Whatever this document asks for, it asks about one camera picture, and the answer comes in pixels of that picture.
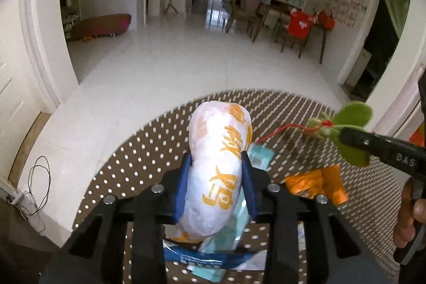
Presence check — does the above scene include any group of wall papers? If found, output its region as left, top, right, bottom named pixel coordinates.
left=333, top=0, right=367, bottom=28

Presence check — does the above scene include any green felt leaf ornament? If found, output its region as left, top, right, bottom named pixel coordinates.
left=256, top=103, right=373, bottom=167

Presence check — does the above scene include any green curtain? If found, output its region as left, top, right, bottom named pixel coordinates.
left=383, top=0, right=413, bottom=38

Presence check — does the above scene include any white orange-print paper bag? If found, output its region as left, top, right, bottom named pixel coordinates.
left=173, top=100, right=252, bottom=243

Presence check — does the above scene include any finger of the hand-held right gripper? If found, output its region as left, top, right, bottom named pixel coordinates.
left=339, top=127, right=383, bottom=160

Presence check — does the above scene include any black floor cable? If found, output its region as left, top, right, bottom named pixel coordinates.
left=10, top=156, right=51, bottom=233

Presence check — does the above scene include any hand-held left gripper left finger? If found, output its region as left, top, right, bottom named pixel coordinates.
left=40, top=153, right=194, bottom=284

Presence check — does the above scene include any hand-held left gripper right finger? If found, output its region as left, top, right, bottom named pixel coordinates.
left=240, top=151, right=390, bottom=284

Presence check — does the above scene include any white panel door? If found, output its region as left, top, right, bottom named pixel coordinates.
left=0, top=0, right=50, bottom=185

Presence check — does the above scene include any white low cabinet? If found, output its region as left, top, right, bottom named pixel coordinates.
left=344, top=48, right=371, bottom=88

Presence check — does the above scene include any blue and white packet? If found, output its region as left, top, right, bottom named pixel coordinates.
left=162, top=237, right=277, bottom=272

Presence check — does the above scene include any red shirt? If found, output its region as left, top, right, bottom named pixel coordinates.
left=288, top=10, right=315, bottom=38

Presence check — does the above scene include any wooden dining chair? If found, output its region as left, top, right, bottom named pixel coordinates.
left=224, top=0, right=263, bottom=35

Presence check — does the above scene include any dark red upholstered bench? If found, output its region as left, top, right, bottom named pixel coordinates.
left=68, top=14, right=132, bottom=41

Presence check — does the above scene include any dark wooden dining table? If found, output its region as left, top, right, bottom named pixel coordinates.
left=251, top=0, right=333, bottom=65

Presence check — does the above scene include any white sideboard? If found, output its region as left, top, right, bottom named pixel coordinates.
left=271, top=0, right=305, bottom=10

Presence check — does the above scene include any orange foil wrapper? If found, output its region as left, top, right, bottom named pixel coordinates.
left=284, top=165, right=347, bottom=207

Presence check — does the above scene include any red bag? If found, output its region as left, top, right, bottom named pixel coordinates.
left=318, top=9, right=336, bottom=30

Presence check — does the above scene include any light teal plastic bag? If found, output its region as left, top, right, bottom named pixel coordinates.
left=188, top=201, right=255, bottom=283

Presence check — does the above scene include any person's right hand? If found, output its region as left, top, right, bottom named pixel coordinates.
left=393, top=182, right=426, bottom=249

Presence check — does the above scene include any yellow orange toy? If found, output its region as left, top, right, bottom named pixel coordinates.
left=409, top=129, right=426, bottom=147

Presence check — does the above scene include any wooden chair with shirt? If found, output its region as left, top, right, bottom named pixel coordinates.
left=280, top=9, right=315, bottom=59

